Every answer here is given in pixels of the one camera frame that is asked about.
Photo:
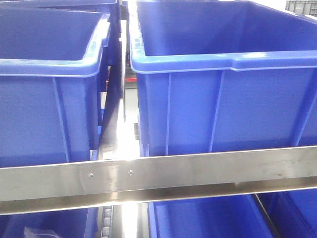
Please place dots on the stainless steel shelf rack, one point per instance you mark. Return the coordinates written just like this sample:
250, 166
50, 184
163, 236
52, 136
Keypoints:
156, 178

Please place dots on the upper blue bin right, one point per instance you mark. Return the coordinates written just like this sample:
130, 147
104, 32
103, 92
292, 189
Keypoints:
217, 76

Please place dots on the upper blue bin left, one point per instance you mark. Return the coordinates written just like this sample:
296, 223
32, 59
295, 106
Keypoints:
50, 63

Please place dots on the blue plastic bin middle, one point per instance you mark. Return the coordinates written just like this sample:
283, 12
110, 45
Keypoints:
217, 217

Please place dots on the blue plastic bin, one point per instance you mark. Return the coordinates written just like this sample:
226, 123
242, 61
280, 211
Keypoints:
217, 217
293, 213
78, 223

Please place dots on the blue plastic bin left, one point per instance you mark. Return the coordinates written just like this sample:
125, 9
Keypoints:
78, 223

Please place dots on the blue plastic bin right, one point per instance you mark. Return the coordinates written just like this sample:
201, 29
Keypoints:
293, 213

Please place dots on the grey crate background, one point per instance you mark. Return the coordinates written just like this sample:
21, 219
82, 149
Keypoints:
302, 6

